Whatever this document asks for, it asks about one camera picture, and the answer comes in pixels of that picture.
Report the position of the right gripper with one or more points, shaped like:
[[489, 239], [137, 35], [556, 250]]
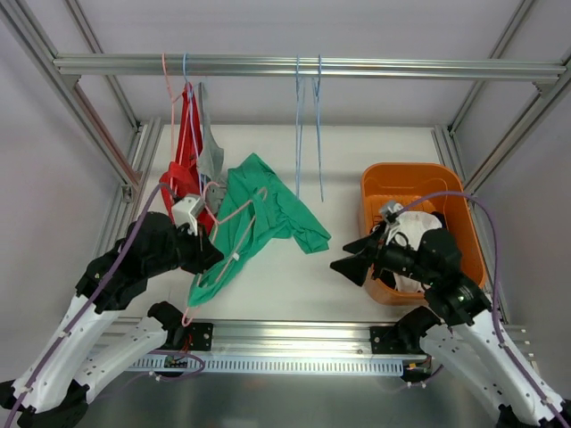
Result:
[[374, 259]]

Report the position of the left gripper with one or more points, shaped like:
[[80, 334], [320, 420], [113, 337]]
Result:
[[196, 251]]

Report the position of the white tank top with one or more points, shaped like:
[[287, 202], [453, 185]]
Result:
[[409, 230]]

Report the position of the green tank top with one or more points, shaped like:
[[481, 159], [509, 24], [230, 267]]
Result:
[[258, 208]]

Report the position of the blue hanger with black top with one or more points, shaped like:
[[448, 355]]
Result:
[[316, 88]]

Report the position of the blue hanger with white top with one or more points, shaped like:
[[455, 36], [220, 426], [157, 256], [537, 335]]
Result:
[[300, 93]]

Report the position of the black tank top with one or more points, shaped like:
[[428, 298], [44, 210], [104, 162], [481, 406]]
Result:
[[441, 218]]

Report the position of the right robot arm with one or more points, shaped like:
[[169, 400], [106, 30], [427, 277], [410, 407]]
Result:
[[458, 328]]

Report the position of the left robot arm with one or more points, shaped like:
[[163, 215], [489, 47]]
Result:
[[56, 390]]

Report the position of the red tank top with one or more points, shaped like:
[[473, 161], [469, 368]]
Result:
[[179, 181]]

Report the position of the grey tank top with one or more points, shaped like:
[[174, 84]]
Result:
[[211, 160]]

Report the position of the pink hanger far left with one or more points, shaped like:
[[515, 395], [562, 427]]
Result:
[[173, 100]]

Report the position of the blue hanger with grey top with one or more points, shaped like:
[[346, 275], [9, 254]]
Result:
[[190, 128]]

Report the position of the orange plastic basket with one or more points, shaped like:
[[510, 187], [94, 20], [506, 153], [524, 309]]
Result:
[[406, 183]]

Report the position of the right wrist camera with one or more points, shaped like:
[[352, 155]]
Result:
[[390, 215]]

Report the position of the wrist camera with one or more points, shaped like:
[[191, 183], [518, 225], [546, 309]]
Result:
[[390, 215], [187, 211]]

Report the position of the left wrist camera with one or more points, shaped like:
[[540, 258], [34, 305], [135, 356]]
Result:
[[187, 211]]

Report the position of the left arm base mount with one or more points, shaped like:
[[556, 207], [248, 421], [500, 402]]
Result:
[[197, 336]]

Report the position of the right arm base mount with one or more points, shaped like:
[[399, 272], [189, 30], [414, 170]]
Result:
[[385, 339]]

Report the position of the slotted cable duct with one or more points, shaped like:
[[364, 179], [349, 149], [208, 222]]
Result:
[[367, 365]]

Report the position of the aluminium hanging rail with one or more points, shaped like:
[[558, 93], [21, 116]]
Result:
[[327, 67]]

